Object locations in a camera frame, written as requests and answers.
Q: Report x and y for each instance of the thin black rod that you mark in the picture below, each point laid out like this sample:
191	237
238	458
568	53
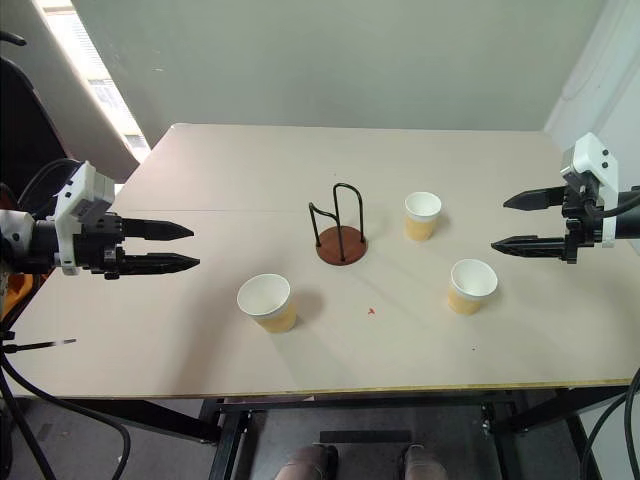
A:
35	345

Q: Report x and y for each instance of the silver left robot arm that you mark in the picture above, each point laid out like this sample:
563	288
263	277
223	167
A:
15	235

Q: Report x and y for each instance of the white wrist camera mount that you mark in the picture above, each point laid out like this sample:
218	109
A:
80	192
595	157

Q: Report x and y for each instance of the black metal table frame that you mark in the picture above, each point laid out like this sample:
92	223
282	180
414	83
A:
231	440

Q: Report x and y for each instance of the yellow paper cup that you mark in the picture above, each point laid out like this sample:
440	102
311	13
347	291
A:
277	317
420	227
462	300

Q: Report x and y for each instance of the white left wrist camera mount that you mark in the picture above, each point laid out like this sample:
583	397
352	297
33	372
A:
80	192

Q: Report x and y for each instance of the orange object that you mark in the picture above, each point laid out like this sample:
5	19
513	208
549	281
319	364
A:
17	292

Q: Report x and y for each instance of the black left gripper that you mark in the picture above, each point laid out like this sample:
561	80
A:
100	245

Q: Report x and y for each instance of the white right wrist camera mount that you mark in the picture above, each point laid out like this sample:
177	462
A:
595	157

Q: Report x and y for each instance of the black chair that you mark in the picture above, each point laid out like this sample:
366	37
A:
25	115

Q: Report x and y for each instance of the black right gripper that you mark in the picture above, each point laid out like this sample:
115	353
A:
582	227

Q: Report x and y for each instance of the dark rounded foot shape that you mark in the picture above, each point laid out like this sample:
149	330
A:
306	462
422	462

